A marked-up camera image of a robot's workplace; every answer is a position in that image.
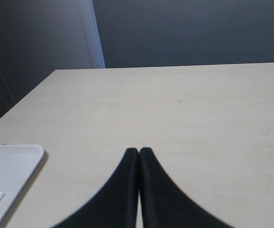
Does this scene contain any white plastic tray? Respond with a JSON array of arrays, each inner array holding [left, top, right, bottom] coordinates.
[[0, 144, 45, 223]]

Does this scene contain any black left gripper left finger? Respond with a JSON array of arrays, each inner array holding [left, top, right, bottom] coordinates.
[[54, 148, 139, 228]]

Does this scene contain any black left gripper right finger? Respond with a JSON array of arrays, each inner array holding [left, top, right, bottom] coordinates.
[[140, 147, 230, 228]]

